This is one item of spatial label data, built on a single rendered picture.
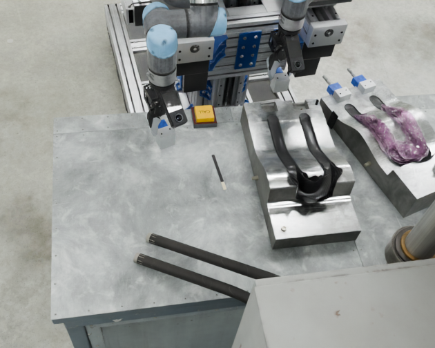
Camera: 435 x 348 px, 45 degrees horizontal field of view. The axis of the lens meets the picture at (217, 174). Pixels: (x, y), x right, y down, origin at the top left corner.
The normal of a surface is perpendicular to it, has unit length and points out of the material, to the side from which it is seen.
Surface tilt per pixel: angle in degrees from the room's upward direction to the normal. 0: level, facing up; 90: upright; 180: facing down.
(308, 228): 0
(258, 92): 0
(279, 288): 0
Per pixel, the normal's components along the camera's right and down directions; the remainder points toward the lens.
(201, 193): 0.09, -0.58
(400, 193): -0.89, 0.32
